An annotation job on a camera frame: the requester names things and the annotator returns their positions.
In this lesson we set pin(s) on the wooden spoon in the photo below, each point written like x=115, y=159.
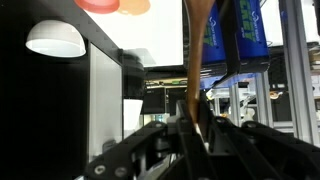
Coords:
x=198, y=13

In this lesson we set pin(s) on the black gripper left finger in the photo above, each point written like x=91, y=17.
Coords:
x=147, y=147

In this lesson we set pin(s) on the white black coffee machine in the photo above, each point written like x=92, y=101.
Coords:
x=133, y=81

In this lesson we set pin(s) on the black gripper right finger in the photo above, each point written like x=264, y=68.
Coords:
x=256, y=151

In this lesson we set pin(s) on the small white bowl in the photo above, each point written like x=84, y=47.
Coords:
x=56, y=39

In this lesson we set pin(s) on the aluminium frame post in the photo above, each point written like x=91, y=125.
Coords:
x=303, y=111

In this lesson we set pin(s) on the orange plastic cup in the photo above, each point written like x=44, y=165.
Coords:
x=99, y=6

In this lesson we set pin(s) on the orange flat lid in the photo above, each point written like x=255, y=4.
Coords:
x=134, y=7

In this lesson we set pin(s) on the toy white refrigerator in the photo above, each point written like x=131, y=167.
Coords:
x=105, y=102

